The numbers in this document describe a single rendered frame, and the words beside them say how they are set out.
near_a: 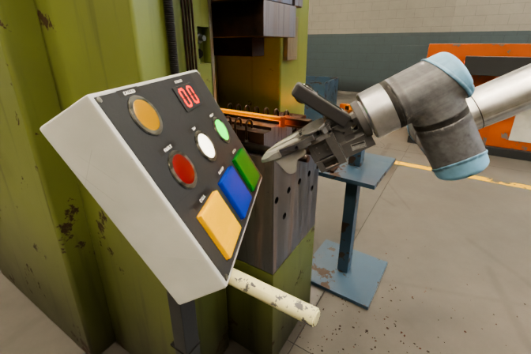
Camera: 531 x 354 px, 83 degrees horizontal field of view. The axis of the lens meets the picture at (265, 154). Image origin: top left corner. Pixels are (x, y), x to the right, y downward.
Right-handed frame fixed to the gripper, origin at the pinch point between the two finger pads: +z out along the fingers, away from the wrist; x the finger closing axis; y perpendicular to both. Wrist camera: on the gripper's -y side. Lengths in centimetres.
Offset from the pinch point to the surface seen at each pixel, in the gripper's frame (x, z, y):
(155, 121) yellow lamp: -19.4, 4.9, -15.9
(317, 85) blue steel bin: 401, -4, 46
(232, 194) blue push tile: -12.9, 4.5, 0.2
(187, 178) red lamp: -20.9, 4.9, -7.3
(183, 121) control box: -11.7, 5.3, -14.0
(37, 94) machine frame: 26, 60, -42
